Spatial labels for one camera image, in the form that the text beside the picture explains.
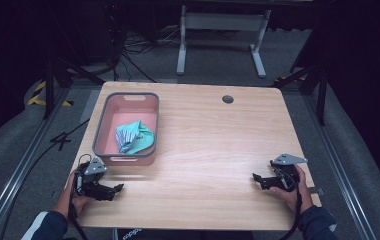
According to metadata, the person's left hand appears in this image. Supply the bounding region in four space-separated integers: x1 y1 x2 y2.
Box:
52 172 94 221

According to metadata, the long black floor cable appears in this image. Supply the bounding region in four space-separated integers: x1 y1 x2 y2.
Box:
0 117 91 240

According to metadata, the person's right hand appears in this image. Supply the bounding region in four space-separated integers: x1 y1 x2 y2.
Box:
269 165 314 215

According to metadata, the teal and striped cloth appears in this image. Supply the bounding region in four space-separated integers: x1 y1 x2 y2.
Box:
115 120 155 155

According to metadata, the black metal stand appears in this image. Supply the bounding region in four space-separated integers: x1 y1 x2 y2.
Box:
270 61 330 127
42 55 106 120

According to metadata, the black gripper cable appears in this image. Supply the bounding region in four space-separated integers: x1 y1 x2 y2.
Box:
67 153 93 240
275 168 304 240

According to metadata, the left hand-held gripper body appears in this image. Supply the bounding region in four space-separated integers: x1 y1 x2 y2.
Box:
73 156 108 198

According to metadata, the bundle of black floor cables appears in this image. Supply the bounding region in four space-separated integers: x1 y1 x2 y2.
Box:
110 28 187 83

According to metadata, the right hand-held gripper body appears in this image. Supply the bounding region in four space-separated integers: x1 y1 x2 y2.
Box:
270 153 309 193

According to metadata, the grey metal desk frame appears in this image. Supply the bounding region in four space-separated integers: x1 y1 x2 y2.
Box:
176 4 273 79

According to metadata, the aluminium floor rail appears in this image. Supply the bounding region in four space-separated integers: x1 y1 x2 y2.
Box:
302 94 378 240
0 87 71 240

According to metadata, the pink basket with grey rim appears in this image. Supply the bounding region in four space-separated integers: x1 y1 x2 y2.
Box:
91 91 160 167

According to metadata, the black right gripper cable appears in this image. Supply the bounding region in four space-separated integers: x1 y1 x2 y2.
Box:
275 168 304 240

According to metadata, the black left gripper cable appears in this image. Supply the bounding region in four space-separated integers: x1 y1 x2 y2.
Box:
67 153 93 240

